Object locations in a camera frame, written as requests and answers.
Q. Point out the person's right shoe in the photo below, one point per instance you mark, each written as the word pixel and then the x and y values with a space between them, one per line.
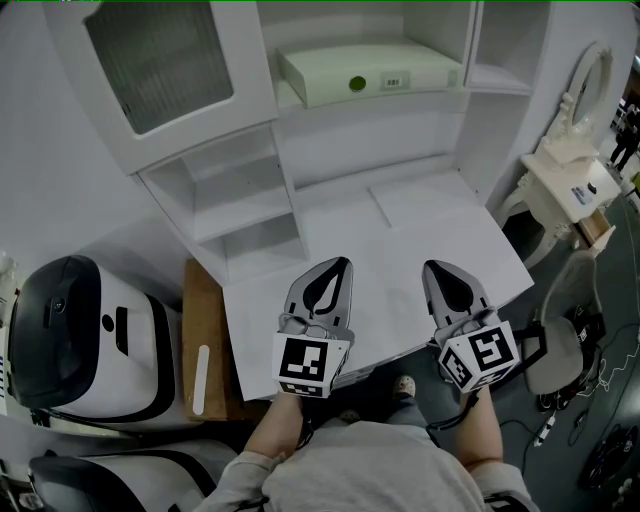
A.
pixel 404 386

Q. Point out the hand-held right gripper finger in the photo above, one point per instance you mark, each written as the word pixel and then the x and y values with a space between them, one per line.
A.
pixel 480 300
pixel 434 300

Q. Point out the small blue item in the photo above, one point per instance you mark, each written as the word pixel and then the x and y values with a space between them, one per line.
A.
pixel 581 195

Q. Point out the person's grey shirt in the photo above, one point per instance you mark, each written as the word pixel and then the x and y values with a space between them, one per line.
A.
pixel 360 475

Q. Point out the grey chair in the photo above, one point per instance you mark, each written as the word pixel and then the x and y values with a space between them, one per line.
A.
pixel 565 340

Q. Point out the person's right forearm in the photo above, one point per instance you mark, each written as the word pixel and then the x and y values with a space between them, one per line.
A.
pixel 480 435

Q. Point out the oval vanity mirror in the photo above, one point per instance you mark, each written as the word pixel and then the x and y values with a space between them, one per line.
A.
pixel 590 90

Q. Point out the person's right leg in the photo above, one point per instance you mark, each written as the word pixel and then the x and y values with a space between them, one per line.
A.
pixel 407 415

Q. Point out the pale green box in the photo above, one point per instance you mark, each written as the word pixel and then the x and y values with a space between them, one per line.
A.
pixel 370 62

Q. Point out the person's left forearm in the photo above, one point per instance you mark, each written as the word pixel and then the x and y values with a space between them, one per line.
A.
pixel 275 425

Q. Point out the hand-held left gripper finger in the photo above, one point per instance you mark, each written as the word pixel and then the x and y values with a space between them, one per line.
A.
pixel 296 295
pixel 345 300

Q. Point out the person's left shoe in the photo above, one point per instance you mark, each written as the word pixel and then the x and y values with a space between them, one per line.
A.
pixel 350 416

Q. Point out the white vanity table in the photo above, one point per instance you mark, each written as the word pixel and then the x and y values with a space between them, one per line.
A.
pixel 550 195

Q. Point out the white desk with hutch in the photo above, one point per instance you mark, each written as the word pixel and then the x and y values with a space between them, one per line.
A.
pixel 240 200

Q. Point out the white power strip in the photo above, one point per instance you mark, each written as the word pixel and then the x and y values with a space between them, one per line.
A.
pixel 545 429

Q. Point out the person's shoe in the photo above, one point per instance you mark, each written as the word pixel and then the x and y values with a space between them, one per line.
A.
pixel 404 386
pixel 350 416

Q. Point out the wooden vanity drawer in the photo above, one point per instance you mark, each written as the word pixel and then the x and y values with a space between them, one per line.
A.
pixel 595 230

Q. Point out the white table top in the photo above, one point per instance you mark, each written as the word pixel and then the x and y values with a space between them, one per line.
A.
pixel 390 240

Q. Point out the white and black robot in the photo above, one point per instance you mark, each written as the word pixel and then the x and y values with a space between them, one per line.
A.
pixel 160 480
pixel 135 365

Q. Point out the brown cardboard box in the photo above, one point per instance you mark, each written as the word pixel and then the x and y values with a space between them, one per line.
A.
pixel 202 310

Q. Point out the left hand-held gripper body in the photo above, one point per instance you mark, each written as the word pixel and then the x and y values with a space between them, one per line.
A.
pixel 302 362

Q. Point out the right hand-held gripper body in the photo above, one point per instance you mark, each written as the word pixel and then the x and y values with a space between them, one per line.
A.
pixel 487 352

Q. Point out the black round bag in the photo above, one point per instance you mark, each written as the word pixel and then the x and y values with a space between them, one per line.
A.
pixel 607 457

